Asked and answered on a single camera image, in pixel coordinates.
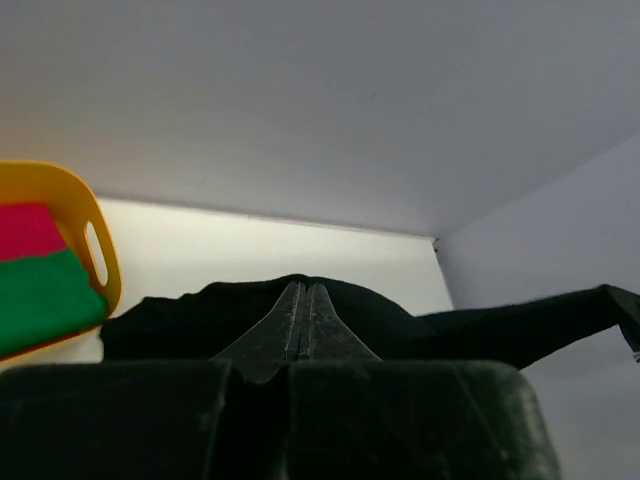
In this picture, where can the black t-shirt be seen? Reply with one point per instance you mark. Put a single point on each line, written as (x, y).
(202, 324)

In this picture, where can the green rolled t-shirt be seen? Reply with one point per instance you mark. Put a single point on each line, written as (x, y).
(44, 298)

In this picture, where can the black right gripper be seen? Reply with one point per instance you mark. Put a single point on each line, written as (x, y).
(630, 315)

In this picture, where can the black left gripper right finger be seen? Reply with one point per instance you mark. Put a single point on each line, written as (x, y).
(328, 338)

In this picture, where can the yellow plastic basket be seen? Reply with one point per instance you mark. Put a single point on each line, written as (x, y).
(80, 221)

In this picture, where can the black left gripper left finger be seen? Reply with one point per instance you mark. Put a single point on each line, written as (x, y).
(260, 352)

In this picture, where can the red rolled t-shirt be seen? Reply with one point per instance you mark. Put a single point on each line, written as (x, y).
(28, 230)

